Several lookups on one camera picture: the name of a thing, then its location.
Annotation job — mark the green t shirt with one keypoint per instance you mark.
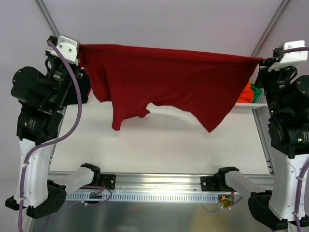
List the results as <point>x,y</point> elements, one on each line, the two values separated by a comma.
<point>256,93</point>

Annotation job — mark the aluminium front mounting rail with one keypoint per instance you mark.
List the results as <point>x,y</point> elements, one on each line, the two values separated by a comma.
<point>158,183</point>

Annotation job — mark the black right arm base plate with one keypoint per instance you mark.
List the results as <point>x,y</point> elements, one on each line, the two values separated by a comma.
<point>209,183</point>

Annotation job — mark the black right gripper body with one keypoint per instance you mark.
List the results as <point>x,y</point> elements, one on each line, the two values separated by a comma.
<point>263,66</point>

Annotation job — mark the orange t shirt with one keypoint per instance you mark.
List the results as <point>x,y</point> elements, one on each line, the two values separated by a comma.
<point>247,94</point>

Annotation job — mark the dark red t shirt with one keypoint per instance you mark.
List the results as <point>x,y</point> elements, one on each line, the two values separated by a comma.
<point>205,84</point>

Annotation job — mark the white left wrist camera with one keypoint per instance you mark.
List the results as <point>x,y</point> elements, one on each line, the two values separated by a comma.
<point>68,47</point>

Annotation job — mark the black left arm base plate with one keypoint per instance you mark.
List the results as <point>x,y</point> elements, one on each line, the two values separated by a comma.
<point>107,181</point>

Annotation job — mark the aluminium right corner post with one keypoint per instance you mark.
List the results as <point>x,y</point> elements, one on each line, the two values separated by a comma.
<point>270,26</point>

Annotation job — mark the aluminium table rail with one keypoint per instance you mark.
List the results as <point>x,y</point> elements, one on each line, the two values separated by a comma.
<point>63,111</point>
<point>263,141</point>

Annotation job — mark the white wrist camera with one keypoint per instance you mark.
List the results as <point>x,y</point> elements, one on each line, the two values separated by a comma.
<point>289,54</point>
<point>68,47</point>

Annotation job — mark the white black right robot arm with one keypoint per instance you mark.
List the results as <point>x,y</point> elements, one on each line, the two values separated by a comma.
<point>287,96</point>

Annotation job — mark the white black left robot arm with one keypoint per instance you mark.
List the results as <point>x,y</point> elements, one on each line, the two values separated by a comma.
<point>42,98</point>

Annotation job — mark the white plastic basket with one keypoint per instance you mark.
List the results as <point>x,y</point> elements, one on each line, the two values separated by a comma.
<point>260,100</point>

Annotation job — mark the aluminium corner post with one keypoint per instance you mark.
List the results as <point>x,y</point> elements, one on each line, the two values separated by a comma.
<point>47,17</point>
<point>270,26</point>

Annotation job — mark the white slotted cable duct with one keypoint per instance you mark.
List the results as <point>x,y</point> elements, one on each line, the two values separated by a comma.
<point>144,197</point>

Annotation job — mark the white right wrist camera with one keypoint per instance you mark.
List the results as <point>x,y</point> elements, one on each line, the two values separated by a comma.
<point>289,54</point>

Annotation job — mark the folded black t shirt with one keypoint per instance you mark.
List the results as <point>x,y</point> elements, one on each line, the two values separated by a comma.
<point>84,87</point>

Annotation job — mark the aluminium left corner post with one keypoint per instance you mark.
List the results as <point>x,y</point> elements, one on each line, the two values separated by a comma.
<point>47,17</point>

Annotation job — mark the aluminium right table rail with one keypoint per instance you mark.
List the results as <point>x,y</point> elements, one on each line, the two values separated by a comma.
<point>263,141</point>

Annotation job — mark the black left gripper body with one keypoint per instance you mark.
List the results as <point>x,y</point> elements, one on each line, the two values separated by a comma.
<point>78,79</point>

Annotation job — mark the aluminium left table rail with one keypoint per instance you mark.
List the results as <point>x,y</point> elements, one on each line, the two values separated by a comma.
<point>63,111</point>

